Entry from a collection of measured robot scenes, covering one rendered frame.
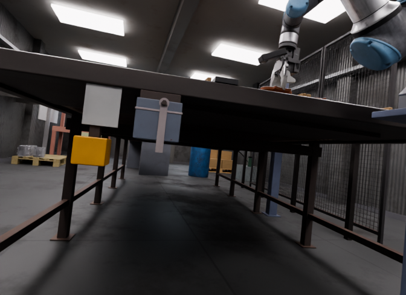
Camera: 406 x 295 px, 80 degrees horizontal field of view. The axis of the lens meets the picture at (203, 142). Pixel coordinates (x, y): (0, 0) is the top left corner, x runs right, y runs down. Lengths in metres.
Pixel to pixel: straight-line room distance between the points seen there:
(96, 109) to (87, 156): 0.14
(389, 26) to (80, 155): 0.87
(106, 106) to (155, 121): 0.15
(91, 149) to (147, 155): 4.96
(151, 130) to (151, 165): 5.02
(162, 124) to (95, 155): 0.21
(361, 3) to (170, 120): 0.58
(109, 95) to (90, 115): 0.08
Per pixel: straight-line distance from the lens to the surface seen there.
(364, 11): 0.82
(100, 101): 0.78
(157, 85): 0.77
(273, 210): 3.14
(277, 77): 1.14
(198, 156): 6.22
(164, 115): 0.73
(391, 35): 0.82
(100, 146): 0.75
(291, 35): 1.16
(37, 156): 6.35
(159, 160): 5.78
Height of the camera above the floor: 0.70
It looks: 2 degrees up
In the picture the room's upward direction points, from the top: 6 degrees clockwise
